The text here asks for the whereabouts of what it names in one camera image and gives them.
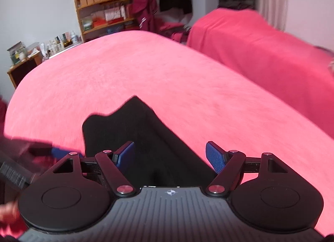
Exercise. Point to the wooden shelf unit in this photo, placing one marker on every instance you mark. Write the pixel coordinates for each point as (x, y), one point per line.
(79, 22)

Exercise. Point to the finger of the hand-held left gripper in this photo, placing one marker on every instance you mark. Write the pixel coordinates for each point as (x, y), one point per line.
(58, 151)

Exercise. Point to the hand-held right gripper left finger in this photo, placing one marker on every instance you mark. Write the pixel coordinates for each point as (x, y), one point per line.
(125, 154)

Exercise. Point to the pink bed blanket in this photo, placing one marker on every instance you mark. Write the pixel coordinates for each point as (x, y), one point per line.
(156, 69)

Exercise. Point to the red boxes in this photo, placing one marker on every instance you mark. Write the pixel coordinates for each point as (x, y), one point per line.
(104, 20)

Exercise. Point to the maroon striped jacket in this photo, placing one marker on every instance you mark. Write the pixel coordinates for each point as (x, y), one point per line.
(143, 4)

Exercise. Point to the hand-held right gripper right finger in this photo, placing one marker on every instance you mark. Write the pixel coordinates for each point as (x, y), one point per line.
(216, 156)

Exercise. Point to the person's left hand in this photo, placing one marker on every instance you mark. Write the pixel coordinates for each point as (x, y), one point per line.
(7, 211)

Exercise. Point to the group of cosmetic bottles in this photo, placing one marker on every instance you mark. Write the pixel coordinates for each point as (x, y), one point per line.
(62, 40)

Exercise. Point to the small wooden cabinet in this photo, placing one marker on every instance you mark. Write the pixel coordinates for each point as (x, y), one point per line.
(23, 71)

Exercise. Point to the bed with pink cover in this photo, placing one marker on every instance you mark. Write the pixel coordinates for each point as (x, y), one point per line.
(248, 48)

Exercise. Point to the black knit pants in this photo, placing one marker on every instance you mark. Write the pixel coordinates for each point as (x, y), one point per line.
(146, 132)

